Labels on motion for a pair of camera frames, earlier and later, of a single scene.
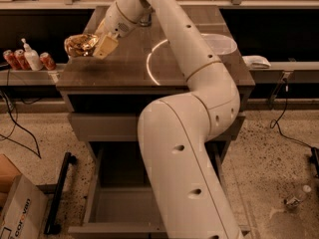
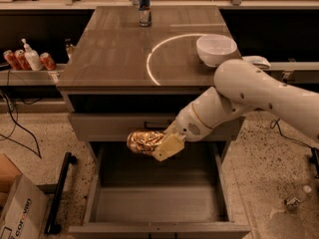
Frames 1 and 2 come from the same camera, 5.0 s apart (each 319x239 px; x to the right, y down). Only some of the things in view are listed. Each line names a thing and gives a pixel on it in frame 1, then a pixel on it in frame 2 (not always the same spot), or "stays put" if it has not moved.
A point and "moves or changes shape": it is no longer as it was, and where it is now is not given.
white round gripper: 115,21 -> 187,123
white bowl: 221,45 stays put
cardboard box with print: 24,205 stays put
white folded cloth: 256,61 stays put
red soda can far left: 9,56 stays put
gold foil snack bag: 81,45 moves or changes shape
